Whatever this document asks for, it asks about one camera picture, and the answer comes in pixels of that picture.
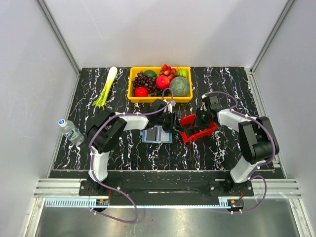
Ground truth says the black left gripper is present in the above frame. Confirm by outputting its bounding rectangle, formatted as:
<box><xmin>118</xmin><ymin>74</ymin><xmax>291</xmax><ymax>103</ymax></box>
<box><xmin>156</xmin><ymin>111</ymin><xmax>184</xmax><ymax>134</ymax></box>

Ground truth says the red plastic card tray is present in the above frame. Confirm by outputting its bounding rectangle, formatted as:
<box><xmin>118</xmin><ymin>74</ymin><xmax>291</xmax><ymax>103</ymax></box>
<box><xmin>180</xmin><ymin>114</ymin><xmax>218</xmax><ymax>144</ymax></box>

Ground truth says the blue leather card holder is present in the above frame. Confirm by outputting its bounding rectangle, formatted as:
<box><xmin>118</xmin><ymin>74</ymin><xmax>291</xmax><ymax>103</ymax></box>
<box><xmin>141</xmin><ymin>125</ymin><xmax>172</xmax><ymax>144</ymax></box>

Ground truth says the black VIP card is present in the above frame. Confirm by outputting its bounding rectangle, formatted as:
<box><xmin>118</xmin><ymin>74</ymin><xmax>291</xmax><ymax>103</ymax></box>
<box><xmin>146</xmin><ymin>127</ymin><xmax>157</xmax><ymax>142</ymax></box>

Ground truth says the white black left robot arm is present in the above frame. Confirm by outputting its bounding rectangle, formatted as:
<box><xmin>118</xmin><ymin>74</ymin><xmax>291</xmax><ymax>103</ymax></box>
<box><xmin>87</xmin><ymin>99</ymin><xmax>183</xmax><ymax>195</ymax></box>

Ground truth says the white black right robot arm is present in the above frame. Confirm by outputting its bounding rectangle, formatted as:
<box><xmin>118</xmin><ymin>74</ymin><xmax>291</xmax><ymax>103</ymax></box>
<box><xmin>178</xmin><ymin>95</ymin><xmax>279</xmax><ymax>196</ymax></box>

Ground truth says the dark blueberry cluster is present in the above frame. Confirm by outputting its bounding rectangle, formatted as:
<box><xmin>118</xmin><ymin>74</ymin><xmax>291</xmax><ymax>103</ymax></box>
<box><xmin>150</xmin><ymin>89</ymin><xmax>170</xmax><ymax>97</ymax></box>

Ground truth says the green netted melon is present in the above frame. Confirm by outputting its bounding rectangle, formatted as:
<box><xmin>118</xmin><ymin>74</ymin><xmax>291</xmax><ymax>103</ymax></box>
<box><xmin>169</xmin><ymin>77</ymin><xmax>190</xmax><ymax>97</ymax></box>

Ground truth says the red pomegranate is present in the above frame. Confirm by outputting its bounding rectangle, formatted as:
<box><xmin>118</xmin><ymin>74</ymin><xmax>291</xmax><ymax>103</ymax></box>
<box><xmin>156</xmin><ymin>75</ymin><xmax>170</xmax><ymax>90</ymax></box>

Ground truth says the red tomato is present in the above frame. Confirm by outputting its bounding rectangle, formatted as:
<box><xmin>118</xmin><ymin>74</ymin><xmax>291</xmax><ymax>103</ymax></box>
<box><xmin>134</xmin><ymin>86</ymin><xmax>149</xmax><ymax>97</ymax></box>

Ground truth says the yellow plastic fruit bin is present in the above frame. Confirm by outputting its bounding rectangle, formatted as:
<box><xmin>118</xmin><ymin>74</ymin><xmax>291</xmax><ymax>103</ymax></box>
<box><xmin>127</xmin><ymin>66</ymin><xmax>193</xmax><ymax>103</ymax></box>

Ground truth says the red lychee cluster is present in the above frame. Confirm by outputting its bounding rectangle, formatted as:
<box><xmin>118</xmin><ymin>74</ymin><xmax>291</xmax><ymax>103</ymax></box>
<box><xmin>159</xmin><ymin>64</ymin><xmax>177</xmax><ymax>77</ymax></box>

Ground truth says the dark purple grape bunch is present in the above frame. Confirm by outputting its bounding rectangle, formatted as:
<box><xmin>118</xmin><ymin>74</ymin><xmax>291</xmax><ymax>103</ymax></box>
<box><xmin>132</xmin><ymin>72</ymin><xmax>158</xmax><ymax>96</ymax></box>

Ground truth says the dark green avocado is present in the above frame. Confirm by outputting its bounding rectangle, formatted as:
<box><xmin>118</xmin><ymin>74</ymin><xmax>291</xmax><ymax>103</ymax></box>
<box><xmin>144</xmin><ymin>70</ymin><xmax>157</xmax><ymax>78</ymax></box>

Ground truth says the green white celery stalk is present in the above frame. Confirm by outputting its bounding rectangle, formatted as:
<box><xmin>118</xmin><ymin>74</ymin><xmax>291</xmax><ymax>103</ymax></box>
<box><xmin>92</xmin><ymin>67</ymin><xmax>118</xmax><ymax>109</ymax></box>

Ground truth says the clear plastic water bottle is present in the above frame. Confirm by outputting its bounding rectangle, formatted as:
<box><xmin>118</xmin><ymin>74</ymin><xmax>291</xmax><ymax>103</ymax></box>
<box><xmin>58</xmin><ymin>119</ymin><xmax>84</xmax><ymax>146</ymax></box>

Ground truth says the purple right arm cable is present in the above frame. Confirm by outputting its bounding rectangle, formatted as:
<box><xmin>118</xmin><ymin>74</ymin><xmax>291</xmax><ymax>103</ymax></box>
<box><xmin>201</xmin><ymin>91</ymin><xmax>279</xmax><ymax>215</ymax></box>

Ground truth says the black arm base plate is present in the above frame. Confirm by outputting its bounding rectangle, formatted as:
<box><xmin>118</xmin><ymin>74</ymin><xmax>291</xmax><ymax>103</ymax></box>
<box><xmin>78</xmin><ymin>179</ymin><xmax>254</xmax><ymax>197</ymax></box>

